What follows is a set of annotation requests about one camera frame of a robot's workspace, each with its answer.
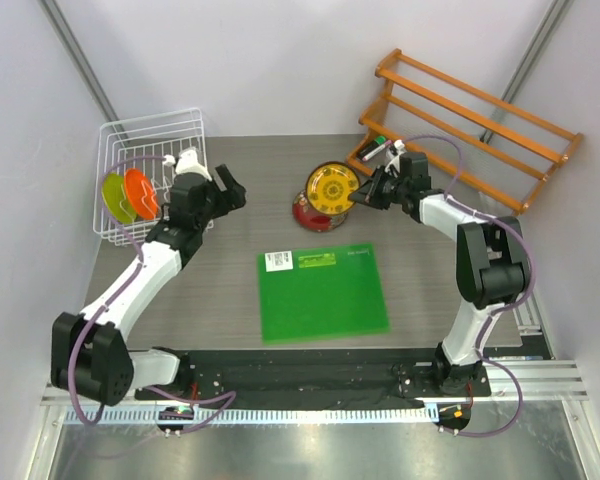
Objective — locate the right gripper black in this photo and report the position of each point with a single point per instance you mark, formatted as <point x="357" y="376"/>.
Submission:
<point x="368" y="193"/>

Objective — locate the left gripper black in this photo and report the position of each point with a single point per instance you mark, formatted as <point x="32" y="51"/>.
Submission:
<point x="228" y="199"/>

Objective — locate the yellow patterned plate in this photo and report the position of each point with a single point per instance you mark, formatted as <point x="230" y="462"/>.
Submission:
<point x="328" y="188"/>

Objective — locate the red floral plate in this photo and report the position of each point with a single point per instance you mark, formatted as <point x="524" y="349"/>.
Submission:
<point x="311" y="219"/>

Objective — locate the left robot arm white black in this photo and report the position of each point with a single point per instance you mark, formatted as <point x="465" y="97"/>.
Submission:
<point x="89" y="353"/>

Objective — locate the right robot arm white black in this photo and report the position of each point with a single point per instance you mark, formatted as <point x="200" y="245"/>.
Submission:
<point x="493" y="268"/>

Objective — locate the orange wooden shelf rack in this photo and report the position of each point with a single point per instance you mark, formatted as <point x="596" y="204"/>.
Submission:
<point x="505" y="153"/>

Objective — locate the green capped marker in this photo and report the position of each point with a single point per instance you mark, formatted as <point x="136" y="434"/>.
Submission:
<point x="372" y="148"/>

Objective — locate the orange plate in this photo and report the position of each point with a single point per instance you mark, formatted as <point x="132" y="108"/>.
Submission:
<point x="140" y="194"/>

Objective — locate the green cutting mat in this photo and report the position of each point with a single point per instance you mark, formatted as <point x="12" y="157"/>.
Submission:
<point x="320" y="293"/>

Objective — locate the lime green plate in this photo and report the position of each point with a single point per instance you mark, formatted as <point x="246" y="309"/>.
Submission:
<point x="114" y="196"/>

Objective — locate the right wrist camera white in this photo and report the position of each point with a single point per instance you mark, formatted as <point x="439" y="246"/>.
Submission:
<point x="392" y="157"/>

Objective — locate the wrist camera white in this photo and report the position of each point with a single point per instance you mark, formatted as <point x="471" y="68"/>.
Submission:
<point x="188" y="161"/>
<point x="392" y="157"/>

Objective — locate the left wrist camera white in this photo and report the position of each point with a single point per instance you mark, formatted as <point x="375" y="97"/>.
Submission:
<point x="188" y="161"/>

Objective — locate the white wire dish rack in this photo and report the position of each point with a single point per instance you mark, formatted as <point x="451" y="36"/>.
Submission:
<point x="142" y="143"/>

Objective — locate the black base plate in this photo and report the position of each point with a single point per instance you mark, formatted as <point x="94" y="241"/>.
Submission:
<point x="193" y="358"/>

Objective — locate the perforated cable duct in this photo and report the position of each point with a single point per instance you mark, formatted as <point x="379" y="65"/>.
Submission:
<point x="172" y="415"/>

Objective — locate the aluminium rail frame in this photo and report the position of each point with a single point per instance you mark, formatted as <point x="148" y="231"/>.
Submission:
<point x="530" y="377"/>

